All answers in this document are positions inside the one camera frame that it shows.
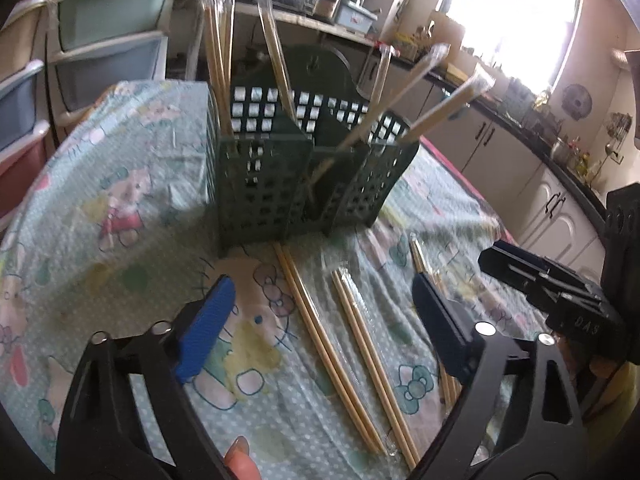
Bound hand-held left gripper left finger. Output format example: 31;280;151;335
55;274;237;480

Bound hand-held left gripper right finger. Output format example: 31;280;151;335
411;273;589;480

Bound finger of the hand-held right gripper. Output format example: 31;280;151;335
477;239;605;312

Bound bamboo chopstick pair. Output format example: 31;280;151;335
406;231;464;407
330;268;422;472
399;66;497;144
366;44;395;117
256;0;297;117
199;0;227;135
304;43;450;192
219;0;238;137
273;241;390;457

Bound dark green utensil basket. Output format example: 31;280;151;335
207;43;421;257

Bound person's right hand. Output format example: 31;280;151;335
552;332;627;404

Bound person's left hand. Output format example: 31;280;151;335
222;437;262;480

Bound white kitchen cabinets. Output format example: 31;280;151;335
419;74;617;272

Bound printed cartoon blanket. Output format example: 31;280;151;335
0;79;551;480

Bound kitchen window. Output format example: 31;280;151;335
439;0;587;92

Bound beige blue pink drawer tower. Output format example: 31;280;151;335
0;0;54;234

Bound stone shelf unit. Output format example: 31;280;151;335
233;2;382;82

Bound green blue drawer tower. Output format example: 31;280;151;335
46;0;179;129

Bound round wall fan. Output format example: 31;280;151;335
562;83;594;121

